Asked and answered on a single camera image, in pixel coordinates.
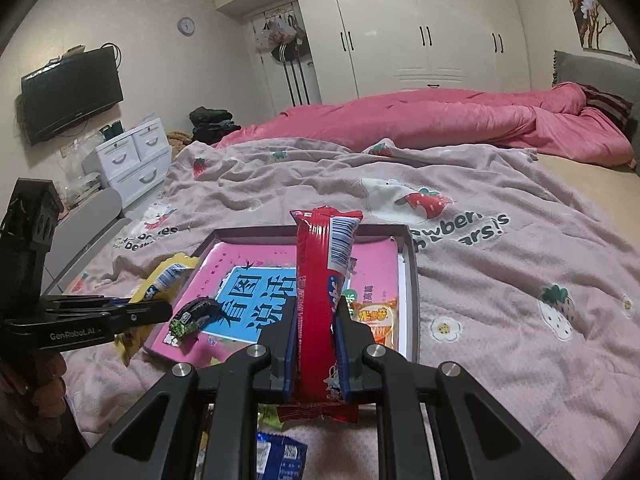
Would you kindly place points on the printed blanket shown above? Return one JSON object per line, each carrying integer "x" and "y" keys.
{"x": 500, "y": 285}

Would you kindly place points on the blue snack packet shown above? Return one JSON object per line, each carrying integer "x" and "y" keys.
{"x": 285, "y": 457}

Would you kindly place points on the grey shallow box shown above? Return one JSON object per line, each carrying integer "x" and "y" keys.
{"x": 240, "y": 234}

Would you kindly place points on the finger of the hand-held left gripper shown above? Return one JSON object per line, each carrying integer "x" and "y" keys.
{"x": 145, "y": 316}
{"x": 85, "y": 302}

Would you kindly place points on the black television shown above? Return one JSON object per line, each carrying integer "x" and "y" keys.
{"x": 70, "y": 92}

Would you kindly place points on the hanging bags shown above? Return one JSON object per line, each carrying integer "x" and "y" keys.
{"x": 280, "y": 35}

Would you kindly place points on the pink duvet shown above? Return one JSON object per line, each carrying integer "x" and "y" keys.
{"x": 425, "y": 120}

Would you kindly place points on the red snack packet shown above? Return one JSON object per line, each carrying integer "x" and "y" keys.
{"x": 315, "y": 285}

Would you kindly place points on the black green snack packet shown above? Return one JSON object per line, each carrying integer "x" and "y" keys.
{"x": 197, "y": 312}

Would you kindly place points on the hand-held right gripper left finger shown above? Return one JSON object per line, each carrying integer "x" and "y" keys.
{"x": 288, "y": 370}

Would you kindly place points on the striped pillow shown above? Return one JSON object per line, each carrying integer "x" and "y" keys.
{"x": 607, "y": 105}

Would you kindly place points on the white wardrobe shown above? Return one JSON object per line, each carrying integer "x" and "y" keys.
{"x": 400, "y": 25}

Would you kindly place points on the beige bed sheet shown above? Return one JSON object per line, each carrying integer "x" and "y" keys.
{"x": 585, "y": 185}

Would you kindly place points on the person's left hand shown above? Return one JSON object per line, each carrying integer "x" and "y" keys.
{"x": 50, "y": 380}

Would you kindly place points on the dark clothes pile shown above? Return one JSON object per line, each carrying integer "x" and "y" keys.
{"x": 212, "y": 122}

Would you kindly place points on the white drawer cabinet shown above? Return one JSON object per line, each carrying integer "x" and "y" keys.
{"x": 135, "y": 160}

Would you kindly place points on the yellow snack packet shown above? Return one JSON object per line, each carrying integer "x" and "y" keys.
{"x": 160, "y": 280}

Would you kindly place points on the pink book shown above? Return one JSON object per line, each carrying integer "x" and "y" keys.
{"x": 230, "y": 260}

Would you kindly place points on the wall poster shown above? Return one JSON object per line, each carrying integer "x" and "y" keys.
{"x": 587, "y": 10}

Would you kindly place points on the grey headboard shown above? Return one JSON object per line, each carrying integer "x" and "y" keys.
{"x": 595, "y": 67}

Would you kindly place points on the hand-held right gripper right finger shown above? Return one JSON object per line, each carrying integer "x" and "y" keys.
{"x": 340, "y": 360}

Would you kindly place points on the round wall clock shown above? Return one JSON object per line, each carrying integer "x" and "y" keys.
{"x": 186, "y": 25}

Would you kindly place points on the orange snack packet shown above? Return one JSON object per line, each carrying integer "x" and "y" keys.
{"x": 380, "y": 320}

